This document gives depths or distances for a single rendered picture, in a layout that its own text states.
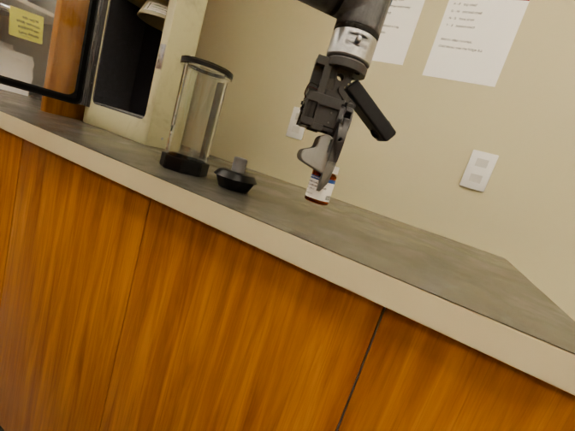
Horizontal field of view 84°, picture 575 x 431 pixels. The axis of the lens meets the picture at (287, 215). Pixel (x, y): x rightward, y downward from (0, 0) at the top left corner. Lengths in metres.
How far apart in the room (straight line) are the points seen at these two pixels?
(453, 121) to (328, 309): 0.82
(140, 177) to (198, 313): 0.26
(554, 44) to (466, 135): 0.31
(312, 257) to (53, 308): 0.68
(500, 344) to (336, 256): 0.20
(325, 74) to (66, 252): 0.67
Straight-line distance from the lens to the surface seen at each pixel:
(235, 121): 1.41
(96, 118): 1.29
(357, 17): 0.58
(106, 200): 0.75
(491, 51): 1.22
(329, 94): 0.57
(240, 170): 0.67
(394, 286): 0.42
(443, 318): 0.42
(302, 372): 0.53
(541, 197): 1.16
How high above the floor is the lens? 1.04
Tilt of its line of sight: 11 degrees down
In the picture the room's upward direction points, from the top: 17 degrees clockwise
